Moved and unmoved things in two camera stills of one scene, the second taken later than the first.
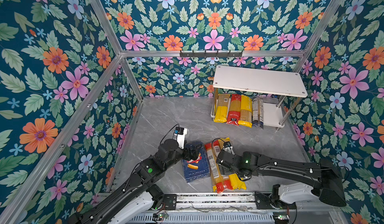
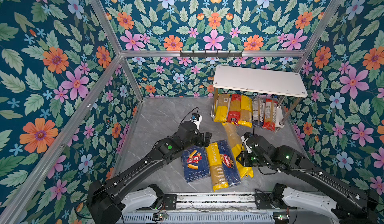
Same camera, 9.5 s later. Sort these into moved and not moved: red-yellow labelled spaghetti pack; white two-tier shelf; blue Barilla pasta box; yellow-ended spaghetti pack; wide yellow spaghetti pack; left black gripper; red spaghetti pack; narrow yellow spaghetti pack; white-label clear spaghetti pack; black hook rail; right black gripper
Moved: left black gripper; red-yellow labelled spaghetti pack; yellow-ended spaghetti pack; right black gripper
Not moved: white-label clear spaghetti pack; red spaghetti pack; white two-tier shelf; wide yellow spaghetti pack; black hook rail; narrow yellow spaghetti pack; blue Barilla pasta box
